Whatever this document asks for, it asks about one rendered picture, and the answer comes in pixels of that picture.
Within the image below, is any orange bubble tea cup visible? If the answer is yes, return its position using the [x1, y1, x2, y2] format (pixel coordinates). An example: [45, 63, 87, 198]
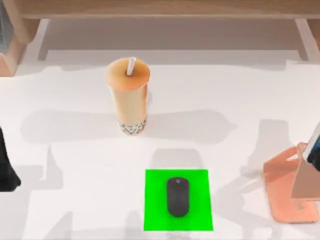
[105, 57, 151, 137]

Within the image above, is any black computer mouse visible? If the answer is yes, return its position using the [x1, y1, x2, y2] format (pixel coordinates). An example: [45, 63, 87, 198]
[166, 176, 190, 218]

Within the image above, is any green mouse pad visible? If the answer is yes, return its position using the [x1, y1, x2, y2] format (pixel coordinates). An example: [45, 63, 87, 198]
[143, 169, 214, 232]

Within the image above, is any pale wooden shelf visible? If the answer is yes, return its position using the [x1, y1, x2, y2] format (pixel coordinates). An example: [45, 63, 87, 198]
[14, 0, 320, 62]

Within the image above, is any rose gold phone stand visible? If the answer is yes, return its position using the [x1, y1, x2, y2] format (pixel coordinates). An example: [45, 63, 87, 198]
[263, 142, 320, 224]

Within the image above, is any white smartphone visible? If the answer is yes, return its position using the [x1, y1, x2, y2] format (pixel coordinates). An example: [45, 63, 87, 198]
[302, 121, 320, 172]

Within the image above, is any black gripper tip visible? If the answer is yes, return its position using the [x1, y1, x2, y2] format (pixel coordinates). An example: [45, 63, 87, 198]
[0, 127, 22, 193]

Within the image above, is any wooden cabinet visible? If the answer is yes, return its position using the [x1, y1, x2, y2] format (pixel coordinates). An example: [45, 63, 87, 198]
[0, 0, 41, 77]

